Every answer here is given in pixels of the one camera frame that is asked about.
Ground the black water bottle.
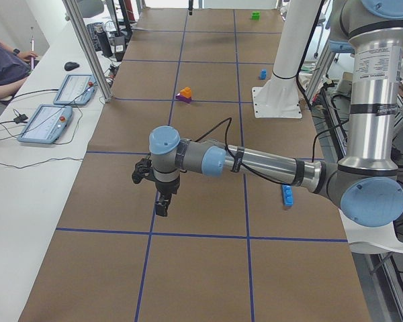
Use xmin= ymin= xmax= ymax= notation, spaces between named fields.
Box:
xmin=97 ymin=25 xmax=113 ymax=58

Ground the upper teach pendant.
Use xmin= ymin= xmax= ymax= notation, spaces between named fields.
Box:
xmin=53 ymin=74 xmax=96 ymax=105

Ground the orange trapezoid block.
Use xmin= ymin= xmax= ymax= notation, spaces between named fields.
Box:
xmin=179 ymin=87 xmax=192 ymax=97

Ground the teach pendant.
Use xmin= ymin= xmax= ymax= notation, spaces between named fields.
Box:
xmin=53 ymin=74 xmax=96 ymax=105
xmin=17 ymin=104 xmax=73 ymax=144

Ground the black computer mouse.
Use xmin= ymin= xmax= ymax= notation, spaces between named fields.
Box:
xmin=64 ymin=62 xmax=80 ymax=71

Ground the seated person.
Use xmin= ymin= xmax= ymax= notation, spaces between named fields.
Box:
xmin=0 ymin=40 xmax=38 ymax=101

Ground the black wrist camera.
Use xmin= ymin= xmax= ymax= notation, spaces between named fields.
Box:
xmin=132 ymin=158 xmax=155 ymax=184

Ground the small blue block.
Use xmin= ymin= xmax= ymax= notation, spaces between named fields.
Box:
xmin=259 ymin=69 xmax=267 ymax=80

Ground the green double block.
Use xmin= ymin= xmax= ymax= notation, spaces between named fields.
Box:
xmin=251 ymin=11 xmax=261 ymax=20

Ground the lower teach pendant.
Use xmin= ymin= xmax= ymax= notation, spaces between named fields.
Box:
xmin=17 ymin=104 xmax=73 ymax=144

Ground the brown paper mat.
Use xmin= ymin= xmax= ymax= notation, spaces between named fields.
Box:
xmin=20 ymin=9 xmax=370 ymax=321

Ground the aluminium frame post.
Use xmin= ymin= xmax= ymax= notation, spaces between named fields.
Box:
xmin=62 ymin=0 xmax=112 ymax=103

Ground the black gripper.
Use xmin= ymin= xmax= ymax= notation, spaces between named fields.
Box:
xmin=154 ymin=174 xmax=180 ymax=217

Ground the white camera mast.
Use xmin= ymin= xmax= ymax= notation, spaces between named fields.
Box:
xmin=252 ymin=0 xmax=323 ymax=119

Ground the purple trapezoid block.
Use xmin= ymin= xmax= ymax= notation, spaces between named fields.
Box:
xmin=175 ymin=94 xmax=192 ymax=103

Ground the black camera cable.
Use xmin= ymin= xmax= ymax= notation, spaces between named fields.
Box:
xmin=179 ymin=117 xmax=350 ymax=186

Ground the far blue block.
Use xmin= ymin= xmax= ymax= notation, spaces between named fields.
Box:
xmin=281 ymin=184 xmax=294 ymax=207

